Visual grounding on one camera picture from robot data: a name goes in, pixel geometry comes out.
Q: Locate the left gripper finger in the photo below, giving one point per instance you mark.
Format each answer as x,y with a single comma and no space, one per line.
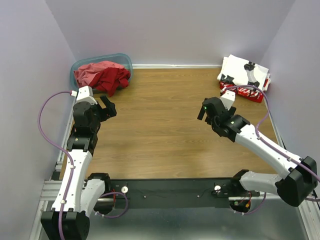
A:
107,102
107,114

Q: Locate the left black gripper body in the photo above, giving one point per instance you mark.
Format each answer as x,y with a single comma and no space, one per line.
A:
97,111

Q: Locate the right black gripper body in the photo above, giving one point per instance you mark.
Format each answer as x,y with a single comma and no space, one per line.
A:
232,110

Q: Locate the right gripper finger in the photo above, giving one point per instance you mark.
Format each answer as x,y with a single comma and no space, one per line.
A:
201,113
208,121

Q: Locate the dark red t shirt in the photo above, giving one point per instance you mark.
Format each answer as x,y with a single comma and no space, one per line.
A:
111,79

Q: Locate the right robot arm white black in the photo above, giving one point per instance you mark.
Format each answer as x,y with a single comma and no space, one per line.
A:
295,177

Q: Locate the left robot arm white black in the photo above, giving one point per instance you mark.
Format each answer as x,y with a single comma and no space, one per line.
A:
69,217

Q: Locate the folded red printed t shirt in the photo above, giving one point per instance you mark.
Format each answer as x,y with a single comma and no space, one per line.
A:
246,92

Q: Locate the pink t shirt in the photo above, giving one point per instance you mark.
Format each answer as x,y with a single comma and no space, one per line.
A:
86,73

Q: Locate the folded white printed t shirt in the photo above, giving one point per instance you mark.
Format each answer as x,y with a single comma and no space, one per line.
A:
238,71

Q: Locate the teal plastic bin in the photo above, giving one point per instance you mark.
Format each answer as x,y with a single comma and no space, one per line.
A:
118,58

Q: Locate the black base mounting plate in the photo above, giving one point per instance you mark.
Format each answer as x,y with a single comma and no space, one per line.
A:
176,193

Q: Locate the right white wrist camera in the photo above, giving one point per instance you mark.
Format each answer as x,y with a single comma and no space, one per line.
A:
228,98

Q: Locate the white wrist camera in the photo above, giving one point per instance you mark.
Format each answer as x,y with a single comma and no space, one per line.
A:
228,98
85,94

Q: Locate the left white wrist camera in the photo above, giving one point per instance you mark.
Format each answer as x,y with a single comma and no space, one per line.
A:
85,94

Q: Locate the aluminium extrusion frame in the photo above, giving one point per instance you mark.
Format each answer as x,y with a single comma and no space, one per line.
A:
49,192

